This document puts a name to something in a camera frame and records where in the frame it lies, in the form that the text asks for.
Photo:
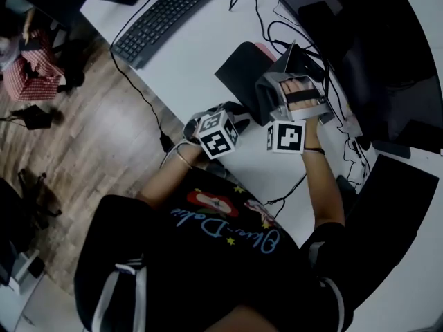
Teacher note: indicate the red checkered bag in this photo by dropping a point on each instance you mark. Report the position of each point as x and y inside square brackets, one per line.
[34, 81]

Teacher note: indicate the large curved black monitor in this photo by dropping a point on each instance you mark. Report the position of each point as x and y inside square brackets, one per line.
[380, 47]

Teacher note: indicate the person's right forearm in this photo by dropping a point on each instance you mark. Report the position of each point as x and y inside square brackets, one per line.
[322, 185]

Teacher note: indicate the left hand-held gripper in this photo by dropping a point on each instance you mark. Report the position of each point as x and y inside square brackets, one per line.
[218, 137]

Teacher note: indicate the black keyboard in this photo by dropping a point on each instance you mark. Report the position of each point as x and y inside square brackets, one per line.
[162, 16]

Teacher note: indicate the small flat black monitor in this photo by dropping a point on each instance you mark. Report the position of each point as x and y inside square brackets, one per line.
[387, 220]

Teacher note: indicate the black and red bag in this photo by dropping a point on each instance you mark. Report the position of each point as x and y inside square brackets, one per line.
[242, 74]

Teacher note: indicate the black pouch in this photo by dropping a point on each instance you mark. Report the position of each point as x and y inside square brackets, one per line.
[34, 118]

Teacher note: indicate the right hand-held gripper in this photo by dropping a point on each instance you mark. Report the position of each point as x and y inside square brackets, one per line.
[287, 137]

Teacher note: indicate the person's left forearm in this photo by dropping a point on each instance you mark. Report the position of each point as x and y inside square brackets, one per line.
[169, 182]

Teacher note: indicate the person's black printed t-shirt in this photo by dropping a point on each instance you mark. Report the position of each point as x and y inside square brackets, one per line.
[207, 272]

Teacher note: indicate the dark wrist band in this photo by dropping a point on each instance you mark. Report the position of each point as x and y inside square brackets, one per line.
[314, 149]

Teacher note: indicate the silver bangle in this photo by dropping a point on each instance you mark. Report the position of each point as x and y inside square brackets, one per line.
[174, 149]

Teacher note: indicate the gold bangle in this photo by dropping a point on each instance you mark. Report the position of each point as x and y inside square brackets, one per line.
[185, 160]

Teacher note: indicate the person's right hand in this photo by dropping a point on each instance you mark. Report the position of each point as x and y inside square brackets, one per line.
[297, 86]

